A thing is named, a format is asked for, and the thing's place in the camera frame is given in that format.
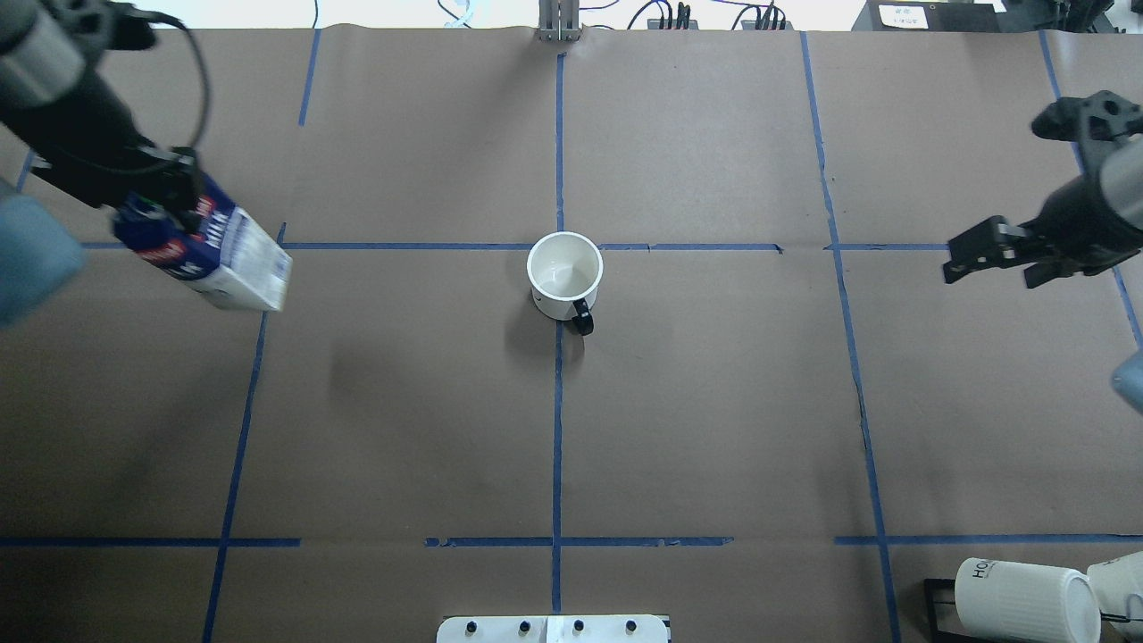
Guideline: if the blue Pascual milk carton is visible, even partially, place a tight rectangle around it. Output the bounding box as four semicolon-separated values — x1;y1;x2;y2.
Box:
112;175;291;311

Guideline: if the white smiley face mug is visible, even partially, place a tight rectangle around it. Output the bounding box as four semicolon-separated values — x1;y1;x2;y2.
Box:
526;231;605;337

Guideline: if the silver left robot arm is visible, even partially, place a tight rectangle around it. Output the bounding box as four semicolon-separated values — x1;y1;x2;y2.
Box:
3;1;213;327

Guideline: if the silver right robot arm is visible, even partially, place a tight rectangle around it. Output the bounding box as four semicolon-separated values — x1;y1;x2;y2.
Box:
942;90;1142;289

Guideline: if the white ribbed mug outer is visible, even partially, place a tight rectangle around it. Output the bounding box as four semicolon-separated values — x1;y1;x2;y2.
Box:
954;557;1102;642

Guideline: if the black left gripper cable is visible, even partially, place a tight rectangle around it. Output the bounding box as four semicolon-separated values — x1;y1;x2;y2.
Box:
54;11;211;180

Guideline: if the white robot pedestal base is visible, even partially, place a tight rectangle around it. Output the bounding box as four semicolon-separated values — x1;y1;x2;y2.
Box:
435;614;672;642

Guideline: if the aluminium frame post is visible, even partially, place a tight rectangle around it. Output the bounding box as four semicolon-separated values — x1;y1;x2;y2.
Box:
536;0;582;42

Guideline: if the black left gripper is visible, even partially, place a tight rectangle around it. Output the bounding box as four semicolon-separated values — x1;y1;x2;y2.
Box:
18;1;203;235

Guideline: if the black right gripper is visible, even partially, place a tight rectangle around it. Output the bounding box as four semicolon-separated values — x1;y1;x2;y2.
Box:
942;90;1140;289

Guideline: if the black box with label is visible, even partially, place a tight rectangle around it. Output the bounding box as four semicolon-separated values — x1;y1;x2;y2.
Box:
850;1;1001;33

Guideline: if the black wire mug rack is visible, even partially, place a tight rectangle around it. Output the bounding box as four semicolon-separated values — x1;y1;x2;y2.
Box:
924;574;1127;642

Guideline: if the white HOME mug with handle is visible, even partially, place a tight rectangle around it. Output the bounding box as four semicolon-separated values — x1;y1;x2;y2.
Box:
1087;552;1142;642

